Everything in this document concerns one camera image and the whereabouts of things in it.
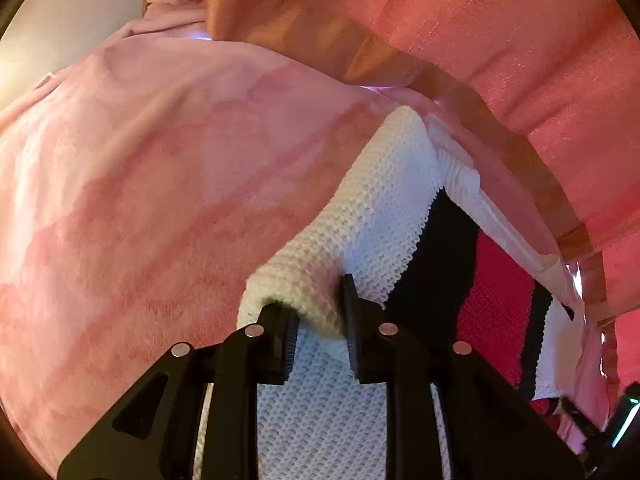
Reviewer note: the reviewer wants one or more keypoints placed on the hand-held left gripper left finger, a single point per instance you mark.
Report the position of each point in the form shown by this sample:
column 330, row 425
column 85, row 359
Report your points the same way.
column 279, row 347

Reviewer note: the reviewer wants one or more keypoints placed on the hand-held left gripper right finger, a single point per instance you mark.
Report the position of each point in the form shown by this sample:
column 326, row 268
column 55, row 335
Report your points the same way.
column 353, row 332

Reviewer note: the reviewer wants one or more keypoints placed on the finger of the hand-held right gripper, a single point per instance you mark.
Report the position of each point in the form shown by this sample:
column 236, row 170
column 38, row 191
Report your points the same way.
column 582, row 417

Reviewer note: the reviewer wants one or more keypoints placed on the white knit sweater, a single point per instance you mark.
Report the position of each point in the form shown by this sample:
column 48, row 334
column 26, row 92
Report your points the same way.
column 375, row 210

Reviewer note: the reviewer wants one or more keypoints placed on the pink fleece blanket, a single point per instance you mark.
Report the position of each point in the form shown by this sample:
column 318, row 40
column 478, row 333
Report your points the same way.
column 150, row 185

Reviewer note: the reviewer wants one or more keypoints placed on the pink curtain with tan hem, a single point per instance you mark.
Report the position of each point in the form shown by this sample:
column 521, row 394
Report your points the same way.
column 500, row 35

